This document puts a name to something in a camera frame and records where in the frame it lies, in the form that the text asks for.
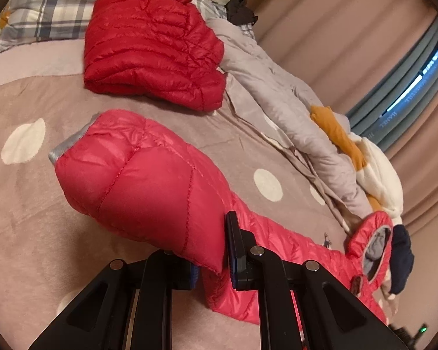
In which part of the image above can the plaid bedding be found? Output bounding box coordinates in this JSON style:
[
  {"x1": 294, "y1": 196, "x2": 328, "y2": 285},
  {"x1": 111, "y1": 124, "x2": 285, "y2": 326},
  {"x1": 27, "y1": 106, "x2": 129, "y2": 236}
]
[{"x1": 0, "y1": 0, "x2": 257, "y2": 62}]

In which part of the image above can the window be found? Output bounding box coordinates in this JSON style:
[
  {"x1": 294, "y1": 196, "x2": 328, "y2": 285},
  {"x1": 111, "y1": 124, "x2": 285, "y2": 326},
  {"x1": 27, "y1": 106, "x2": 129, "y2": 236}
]
[{"x1": 387, "y1": 44, "x2": 438, "y2": 114}]

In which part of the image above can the black garment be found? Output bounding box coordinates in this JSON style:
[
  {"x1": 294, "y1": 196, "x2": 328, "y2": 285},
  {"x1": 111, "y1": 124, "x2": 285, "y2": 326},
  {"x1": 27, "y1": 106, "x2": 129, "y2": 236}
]
[{"x1": 224, "y1": 0, "x2": 259, "y2": 27}]

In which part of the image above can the blue curtain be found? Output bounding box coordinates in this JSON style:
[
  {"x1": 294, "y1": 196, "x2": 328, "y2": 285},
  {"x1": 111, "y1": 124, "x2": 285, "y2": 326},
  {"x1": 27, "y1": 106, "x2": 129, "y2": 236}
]
[{"x1": 345, "y1": 16, "x2": 438, "y2": 152}]

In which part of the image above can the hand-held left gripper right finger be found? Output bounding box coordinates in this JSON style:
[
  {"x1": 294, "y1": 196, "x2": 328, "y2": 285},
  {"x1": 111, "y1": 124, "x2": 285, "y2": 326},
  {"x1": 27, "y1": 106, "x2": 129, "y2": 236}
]
[{"x1": 224, "y1": 211, "x2": 417, "y2": 350}]

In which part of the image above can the pink down jacket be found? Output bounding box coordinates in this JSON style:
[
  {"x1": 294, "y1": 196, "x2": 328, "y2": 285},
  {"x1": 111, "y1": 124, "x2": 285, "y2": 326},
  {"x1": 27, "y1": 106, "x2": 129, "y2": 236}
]
[{"x1": 48, "y1": 109, "x2": 395, "y2": 327}]

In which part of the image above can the navy garment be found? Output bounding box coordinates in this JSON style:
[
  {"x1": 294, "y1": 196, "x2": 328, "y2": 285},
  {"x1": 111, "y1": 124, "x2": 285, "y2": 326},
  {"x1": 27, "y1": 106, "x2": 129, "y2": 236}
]
[{"x1": 388, "y1": 224, "x2": 415, "y2": 296}]

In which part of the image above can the pink curtain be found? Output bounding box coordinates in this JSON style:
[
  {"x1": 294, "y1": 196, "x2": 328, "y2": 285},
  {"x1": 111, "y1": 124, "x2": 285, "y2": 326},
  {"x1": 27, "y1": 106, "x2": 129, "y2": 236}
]
[{"x1": 255, "y1": 0, "x2": 438, "y2": 300}]

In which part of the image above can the polka dot bedspread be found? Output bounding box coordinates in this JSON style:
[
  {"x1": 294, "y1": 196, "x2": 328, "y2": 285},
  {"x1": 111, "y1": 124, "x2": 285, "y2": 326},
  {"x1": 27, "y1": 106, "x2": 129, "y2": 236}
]
[{"x1": 0, "y1": 38, "x2": 387, "y2": 350}]

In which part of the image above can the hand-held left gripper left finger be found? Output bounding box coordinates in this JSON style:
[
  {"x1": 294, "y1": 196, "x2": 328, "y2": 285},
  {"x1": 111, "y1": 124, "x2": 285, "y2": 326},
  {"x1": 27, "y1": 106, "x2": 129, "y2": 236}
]
[{"x1": 29, "y1": 250, "x2": 198, "y2": 350}]

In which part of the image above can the grey quilt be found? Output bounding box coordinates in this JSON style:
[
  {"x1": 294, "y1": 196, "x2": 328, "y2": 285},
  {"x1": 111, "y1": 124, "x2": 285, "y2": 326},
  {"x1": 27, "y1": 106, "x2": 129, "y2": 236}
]
[{"x1": 204, "y1": 18, "x2": 373, "y2": 234}]

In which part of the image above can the folded red down jacket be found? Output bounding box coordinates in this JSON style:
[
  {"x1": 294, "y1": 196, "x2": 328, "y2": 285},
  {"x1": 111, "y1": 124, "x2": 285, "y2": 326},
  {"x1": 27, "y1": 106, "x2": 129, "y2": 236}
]
[{"x1": 83, "y1": 0, "x2": 229, "y2": 112}]

